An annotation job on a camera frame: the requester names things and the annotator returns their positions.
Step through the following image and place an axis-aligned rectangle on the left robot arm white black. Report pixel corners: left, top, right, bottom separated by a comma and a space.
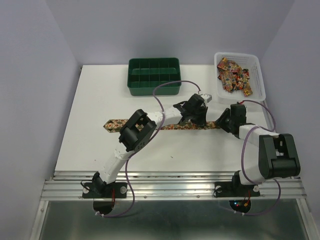
92, 93, 212, 197

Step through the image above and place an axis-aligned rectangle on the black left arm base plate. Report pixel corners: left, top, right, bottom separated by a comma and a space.
80, 182, 128, 199

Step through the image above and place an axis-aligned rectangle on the paisley flamingo patterned tie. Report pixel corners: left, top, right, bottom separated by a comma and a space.
103, 119, 219, 133

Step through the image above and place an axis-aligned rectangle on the white perforated plastic basket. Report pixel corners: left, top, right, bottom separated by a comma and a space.
214, 52, 266, 103

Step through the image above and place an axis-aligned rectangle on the green divided plastic tray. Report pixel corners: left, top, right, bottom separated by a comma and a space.
127, 57, 182, 97

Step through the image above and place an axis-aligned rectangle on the aluminium mounting rail frame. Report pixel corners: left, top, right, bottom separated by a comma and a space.
29, 99, 316, 240

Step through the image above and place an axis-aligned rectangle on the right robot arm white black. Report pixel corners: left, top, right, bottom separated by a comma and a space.
215, 103, 301, 197

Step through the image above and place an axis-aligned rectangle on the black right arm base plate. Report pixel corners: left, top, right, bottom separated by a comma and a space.
213, 181, 261, 198

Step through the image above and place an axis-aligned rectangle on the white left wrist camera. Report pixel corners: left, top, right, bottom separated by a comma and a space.
200, 93, 213, 104

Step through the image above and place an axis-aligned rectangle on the colourful patterned tie in basket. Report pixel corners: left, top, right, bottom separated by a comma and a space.
217, 57, 253, 97

